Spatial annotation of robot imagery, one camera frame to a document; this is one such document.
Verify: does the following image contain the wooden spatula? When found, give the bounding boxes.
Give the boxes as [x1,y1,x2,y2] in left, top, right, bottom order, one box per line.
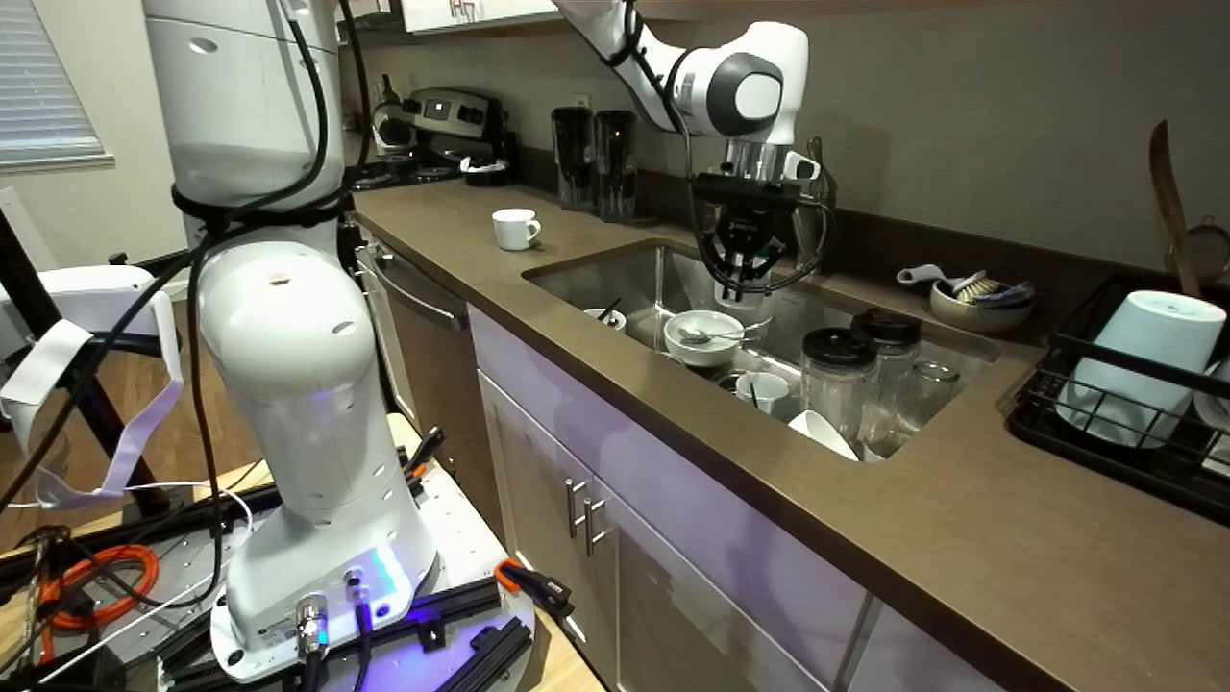
[1144,118,1205,299]

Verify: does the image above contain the pale blue cup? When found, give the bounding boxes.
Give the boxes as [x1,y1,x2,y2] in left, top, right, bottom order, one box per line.
[1055,289,1230,455]

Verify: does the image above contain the round strainer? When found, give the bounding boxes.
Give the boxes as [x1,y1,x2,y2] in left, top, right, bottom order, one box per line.
[1179,224,1230,293]

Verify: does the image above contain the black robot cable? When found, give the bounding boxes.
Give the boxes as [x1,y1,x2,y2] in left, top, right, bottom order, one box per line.
[0,0,376,610]

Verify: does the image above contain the white mug handle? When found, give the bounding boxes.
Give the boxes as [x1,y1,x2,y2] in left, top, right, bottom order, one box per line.
[487,202,547,258]

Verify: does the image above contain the black tumbler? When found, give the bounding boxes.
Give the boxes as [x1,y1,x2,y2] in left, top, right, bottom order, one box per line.
[551,102,597,211]

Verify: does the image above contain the clear jar black lid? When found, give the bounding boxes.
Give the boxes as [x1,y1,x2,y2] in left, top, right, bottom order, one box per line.
[850,303,932,397]
[798,321,886,444]

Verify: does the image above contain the small white cup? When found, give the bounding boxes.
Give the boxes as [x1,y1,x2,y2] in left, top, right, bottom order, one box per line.
[729,365,798,423]

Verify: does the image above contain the stainless steel sink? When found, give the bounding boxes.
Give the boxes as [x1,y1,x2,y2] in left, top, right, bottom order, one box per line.
[519,234,1016,469]

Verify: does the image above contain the black tripod stand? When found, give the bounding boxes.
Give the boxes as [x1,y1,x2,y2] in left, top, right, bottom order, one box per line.
[0,209,171,515]

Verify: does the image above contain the black wire dish rack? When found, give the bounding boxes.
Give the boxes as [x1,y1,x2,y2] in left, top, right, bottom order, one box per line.
[1003,273,1230,531]

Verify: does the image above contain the silver black appliance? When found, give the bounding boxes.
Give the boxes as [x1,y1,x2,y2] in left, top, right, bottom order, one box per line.
[369,82,511,185]

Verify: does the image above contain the white robot table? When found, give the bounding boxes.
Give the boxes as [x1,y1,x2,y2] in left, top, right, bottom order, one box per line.
[382,415,608,692]

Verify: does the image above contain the white plastic scoop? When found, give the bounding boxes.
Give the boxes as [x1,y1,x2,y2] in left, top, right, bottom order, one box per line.
[892,261,952,293]

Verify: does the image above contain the white upper cabinets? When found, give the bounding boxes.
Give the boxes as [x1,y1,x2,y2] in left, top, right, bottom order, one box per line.
[395,0,564,39]

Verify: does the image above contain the window blind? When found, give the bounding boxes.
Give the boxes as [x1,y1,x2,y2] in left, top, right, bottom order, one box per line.
[0,0,113,169]

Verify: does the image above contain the wooden board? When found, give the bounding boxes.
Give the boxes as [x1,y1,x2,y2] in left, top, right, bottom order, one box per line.
[166,456,281,510]

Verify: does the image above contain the built-in dishwasher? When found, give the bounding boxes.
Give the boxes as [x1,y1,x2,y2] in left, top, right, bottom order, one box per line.
[353,239,506,531]

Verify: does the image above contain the lower kitchen cabinet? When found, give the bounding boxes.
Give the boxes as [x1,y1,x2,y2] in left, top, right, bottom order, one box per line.
[467,303,1012,692]

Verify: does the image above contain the white plastic box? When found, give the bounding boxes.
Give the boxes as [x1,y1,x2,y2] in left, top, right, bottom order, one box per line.
[36,261,166,342]

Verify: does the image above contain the black coffee maker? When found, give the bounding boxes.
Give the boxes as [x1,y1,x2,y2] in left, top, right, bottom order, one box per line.
[592,109,643,224]

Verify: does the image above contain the white bowl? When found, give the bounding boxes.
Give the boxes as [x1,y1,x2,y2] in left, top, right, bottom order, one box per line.
[663,303,748,375]

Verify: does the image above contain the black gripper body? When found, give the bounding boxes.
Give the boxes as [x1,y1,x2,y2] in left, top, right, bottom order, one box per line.
[693,169,825,261]

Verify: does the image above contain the white oval plate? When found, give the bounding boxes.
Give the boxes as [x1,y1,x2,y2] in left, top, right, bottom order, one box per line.
[784,407,863,466]

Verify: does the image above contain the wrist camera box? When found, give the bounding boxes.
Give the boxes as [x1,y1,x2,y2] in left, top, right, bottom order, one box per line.
[773,147,825,185]

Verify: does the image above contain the small white dish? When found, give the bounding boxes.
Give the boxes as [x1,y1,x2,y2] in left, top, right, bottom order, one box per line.
[581,299,634,335]

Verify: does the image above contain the metal cabinet handle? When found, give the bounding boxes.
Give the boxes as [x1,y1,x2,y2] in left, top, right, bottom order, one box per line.
[560,472,592,543]
[581,493,615,556]

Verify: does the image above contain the black aluminium frame rails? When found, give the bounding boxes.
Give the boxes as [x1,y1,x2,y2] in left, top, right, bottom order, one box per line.
[166,571,542,692]

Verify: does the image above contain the orange black clamp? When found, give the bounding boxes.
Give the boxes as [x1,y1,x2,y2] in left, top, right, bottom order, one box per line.
[491,552,578,621]

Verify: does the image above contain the white flat ribbon strap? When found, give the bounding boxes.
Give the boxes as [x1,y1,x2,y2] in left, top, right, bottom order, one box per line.
[0,315,191,506]

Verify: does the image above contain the orange cable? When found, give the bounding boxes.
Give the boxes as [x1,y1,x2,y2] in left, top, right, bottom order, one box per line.
[36,543,166,634]

